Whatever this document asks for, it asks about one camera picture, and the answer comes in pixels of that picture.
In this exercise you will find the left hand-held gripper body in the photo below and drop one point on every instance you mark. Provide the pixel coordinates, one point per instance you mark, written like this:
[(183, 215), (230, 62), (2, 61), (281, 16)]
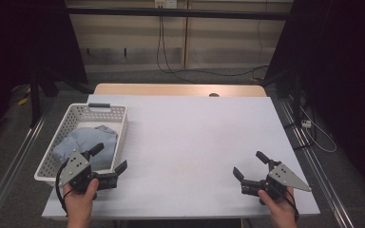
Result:
[(76, 166)]

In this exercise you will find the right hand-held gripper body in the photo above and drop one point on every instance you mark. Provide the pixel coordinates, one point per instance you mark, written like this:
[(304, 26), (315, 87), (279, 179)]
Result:
[(285, 177)]

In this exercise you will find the light blue tank top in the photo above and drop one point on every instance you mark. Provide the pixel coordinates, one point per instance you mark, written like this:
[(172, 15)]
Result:
[(88, 139)]

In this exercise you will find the white perforated plastic basket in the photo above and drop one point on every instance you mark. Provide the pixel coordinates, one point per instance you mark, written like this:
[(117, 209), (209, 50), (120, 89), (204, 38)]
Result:
[(81, 111)]

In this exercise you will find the person's right hand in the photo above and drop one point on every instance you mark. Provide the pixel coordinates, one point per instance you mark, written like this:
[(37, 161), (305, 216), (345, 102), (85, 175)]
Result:
[(282, 209)]

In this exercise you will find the person's left hand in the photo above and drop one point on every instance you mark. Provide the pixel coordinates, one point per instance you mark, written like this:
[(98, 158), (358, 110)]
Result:
[(79, 202)]

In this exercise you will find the white plug adapter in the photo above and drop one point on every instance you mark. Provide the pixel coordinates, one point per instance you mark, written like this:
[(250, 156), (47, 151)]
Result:
[(306, 124)]

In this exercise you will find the white foam board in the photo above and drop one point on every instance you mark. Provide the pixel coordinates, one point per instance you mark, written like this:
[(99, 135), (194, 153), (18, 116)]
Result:
[(187, 142)]

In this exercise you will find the black metal stand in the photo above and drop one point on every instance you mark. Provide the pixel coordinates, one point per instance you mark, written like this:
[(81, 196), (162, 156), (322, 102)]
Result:
[(34, 101), (297, 95)]

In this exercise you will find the round dark table grommet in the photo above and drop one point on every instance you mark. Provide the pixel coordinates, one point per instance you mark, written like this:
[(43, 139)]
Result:
[(214, 94)]

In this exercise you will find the yellow tape strip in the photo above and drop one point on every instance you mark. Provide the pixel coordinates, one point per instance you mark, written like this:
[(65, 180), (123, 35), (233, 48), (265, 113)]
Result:
[(23, 101)]

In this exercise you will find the black curtain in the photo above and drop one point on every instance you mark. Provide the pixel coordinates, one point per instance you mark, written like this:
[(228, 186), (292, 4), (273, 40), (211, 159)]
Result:
[(19, 47), (345, 79)]

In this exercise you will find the black horizontal metal bar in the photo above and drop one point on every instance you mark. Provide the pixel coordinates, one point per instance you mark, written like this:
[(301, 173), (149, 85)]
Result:
[(171, 12)]

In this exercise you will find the white wall socket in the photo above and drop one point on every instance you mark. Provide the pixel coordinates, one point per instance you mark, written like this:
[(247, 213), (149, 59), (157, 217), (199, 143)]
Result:
[(166, 3)]

